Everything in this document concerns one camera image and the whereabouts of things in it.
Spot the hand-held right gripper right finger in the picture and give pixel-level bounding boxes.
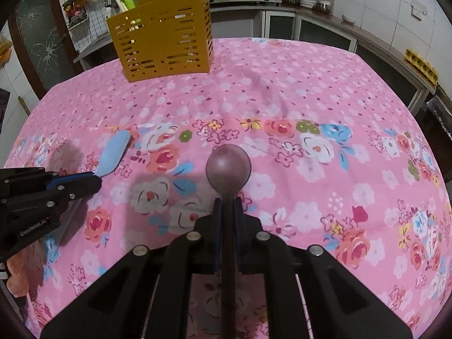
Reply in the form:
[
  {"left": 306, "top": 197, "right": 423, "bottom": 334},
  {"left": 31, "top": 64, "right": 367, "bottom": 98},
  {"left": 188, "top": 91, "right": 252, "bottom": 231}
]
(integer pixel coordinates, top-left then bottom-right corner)
[{"left": 233, "top": 197, "right": 414, "bottom": 339}]

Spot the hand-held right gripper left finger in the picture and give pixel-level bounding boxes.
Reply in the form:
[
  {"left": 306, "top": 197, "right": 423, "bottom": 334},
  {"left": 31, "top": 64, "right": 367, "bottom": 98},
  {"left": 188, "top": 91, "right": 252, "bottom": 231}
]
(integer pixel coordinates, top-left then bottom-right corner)
[{"left": 40, "top": 198, "right": 224, "bottom": 339}]

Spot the wire wall rack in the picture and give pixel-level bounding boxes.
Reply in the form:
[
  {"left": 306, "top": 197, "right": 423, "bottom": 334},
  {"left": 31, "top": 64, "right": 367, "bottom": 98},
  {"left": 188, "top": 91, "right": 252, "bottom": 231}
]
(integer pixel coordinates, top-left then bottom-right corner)
[{"left": 62, "top": 0, "right": 89, "bottom": 31}]

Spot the light blue spatula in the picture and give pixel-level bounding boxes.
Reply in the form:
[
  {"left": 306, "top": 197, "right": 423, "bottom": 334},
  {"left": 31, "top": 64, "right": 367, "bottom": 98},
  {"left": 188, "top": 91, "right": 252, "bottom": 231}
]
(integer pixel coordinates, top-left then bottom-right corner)
[{"left": 56, "top": 129, "right": 132, "bottom": 247}]

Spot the frosted glass door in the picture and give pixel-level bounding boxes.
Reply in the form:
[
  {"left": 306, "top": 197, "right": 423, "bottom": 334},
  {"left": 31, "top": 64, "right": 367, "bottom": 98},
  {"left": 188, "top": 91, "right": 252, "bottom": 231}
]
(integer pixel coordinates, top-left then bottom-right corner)
[{"left": 7, "top": 0, "right": 80, "bottom": 97}]

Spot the yellow slotted utensil holder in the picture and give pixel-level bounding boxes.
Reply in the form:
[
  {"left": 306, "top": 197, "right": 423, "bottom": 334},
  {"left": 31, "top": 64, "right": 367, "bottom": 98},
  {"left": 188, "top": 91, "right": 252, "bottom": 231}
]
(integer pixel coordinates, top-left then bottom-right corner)
[{"left": 107, "top": 0, "right": 214, "bottom": 83}]

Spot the black plastic-covered object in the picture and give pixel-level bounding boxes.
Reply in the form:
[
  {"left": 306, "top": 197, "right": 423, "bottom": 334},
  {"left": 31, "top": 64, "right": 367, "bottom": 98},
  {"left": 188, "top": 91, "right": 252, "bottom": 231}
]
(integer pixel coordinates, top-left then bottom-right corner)
[{"left": 423, "top": 93, "right": 452, "bottom": 139}]

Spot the yellow egg carton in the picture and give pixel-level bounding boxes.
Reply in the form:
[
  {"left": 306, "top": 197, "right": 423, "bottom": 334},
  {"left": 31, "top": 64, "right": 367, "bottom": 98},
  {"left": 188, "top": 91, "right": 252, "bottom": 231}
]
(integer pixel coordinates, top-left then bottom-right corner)
[{"left": 404, "top": 48, "right": 439, "bottom": 86}]

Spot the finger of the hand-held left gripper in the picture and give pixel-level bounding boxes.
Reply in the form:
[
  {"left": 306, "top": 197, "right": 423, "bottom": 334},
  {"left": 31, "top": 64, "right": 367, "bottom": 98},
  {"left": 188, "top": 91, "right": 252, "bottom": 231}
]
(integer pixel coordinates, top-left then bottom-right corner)
[
  {"left": 44, "top": 171, "right": 96, "bottom": 190},
  {"left": 57, "top": 175, "right": 103, "bottom": 205}
]

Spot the brown spoon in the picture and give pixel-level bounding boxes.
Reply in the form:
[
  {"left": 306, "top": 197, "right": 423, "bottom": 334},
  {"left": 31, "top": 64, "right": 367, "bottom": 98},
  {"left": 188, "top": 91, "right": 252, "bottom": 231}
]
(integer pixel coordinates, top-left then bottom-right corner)
[{"left": 206, "top": 145, "right": 252, "bottom": 339}]

